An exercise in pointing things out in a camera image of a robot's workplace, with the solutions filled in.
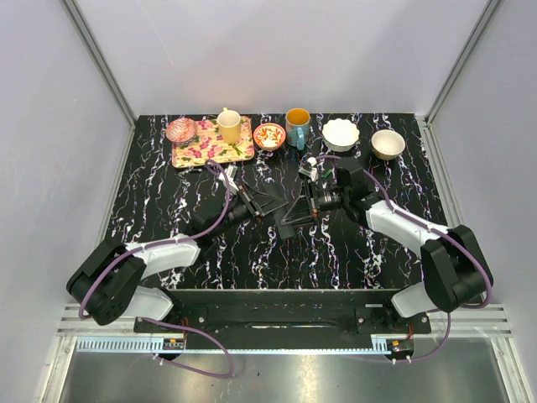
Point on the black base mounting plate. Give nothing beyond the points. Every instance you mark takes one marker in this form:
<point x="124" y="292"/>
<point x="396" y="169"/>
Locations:
<point x="349" y="311"/>

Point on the pink patterned bowl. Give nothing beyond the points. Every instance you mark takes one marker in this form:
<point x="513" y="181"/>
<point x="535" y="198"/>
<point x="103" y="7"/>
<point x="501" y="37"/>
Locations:
<point x="181" y="131"/>

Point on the blue mug orange inside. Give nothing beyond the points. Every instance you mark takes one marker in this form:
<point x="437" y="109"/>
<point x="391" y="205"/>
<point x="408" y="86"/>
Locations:
<point x="297" y="126"/>

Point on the left connector box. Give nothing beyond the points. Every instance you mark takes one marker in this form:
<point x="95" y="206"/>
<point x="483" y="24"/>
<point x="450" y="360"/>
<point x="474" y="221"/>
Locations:
<point x="173" y="342"/>

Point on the orange floral small bowl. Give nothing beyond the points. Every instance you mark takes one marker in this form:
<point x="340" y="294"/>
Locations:
<point x="269" y="136"/>

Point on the connector box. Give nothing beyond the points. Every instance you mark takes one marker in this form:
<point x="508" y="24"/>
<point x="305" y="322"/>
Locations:
<point x="173" y="342"/>
<point x="401" y="347"/>

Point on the beige round bowl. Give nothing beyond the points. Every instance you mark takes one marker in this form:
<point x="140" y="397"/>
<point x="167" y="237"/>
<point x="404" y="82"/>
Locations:
<point x="387" y="144"/>

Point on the floral rectangular tray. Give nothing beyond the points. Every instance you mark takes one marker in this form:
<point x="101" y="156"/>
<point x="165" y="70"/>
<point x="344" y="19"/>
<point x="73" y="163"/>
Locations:
<point x="209" y="144"/>

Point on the yellow mug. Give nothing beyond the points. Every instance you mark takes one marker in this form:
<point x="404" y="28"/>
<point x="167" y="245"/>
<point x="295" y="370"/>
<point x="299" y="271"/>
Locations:
<point x="229" y="123"/>

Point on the right connector box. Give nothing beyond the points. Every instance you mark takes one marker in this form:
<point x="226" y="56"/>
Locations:
<point x="401" y="347"/>

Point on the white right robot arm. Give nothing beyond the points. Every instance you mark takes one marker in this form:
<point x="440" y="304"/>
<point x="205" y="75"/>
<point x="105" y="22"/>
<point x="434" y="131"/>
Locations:
<point x="454" y="271"/>

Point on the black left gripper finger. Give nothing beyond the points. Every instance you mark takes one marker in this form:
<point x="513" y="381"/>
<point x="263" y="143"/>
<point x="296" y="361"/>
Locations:
<point x="270" y="193"/>
<point x="271" y="206"/>

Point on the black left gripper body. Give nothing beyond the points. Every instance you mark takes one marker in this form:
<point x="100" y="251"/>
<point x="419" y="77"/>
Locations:
<point x="251" y="201"/>

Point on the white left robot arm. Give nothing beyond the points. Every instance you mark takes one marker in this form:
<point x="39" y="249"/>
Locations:
<point x="107" y="284"/>

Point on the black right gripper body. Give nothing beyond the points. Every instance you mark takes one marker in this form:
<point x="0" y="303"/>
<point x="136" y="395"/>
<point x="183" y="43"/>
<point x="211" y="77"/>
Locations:
<point x="314" y="194"/>

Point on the white scalloped bowl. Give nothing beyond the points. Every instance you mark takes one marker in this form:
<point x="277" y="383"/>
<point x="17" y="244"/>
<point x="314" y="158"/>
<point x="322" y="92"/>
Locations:
<point x="340" y="135"/>

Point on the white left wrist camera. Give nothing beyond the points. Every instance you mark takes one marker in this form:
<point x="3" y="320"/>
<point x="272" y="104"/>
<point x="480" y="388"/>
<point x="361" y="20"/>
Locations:
<point x="227" y="177"/>

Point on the black remote control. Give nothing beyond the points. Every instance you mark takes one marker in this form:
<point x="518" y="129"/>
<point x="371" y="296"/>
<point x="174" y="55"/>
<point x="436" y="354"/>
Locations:
<point x="285" y="231"/>

